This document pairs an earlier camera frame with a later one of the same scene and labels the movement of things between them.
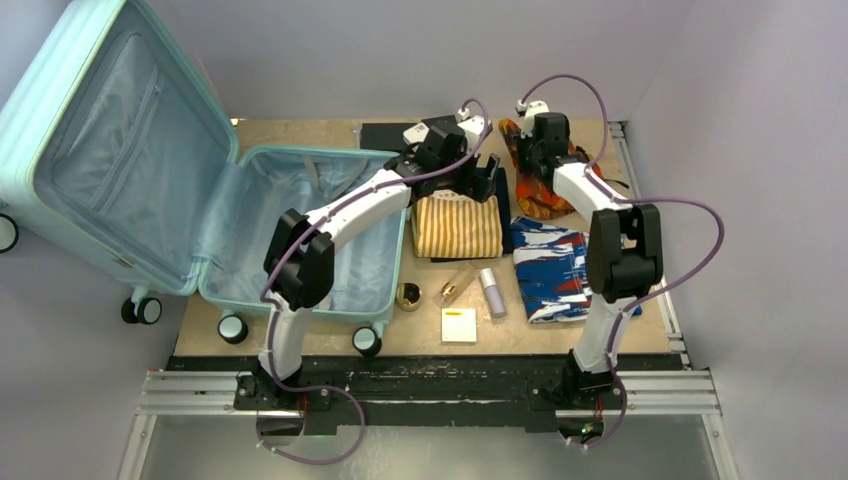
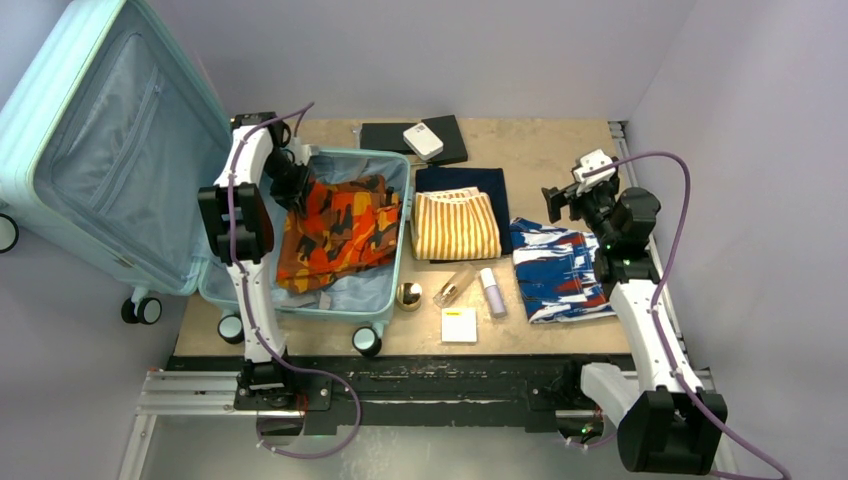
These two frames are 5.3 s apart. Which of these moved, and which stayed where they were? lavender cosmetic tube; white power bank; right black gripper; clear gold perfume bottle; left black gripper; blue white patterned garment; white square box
Moved: right black gripper; left black gripper
Stayed: clear gold perfume bottle; lavender cosmetic tube; blue white patterned garment; white power bank; white square box
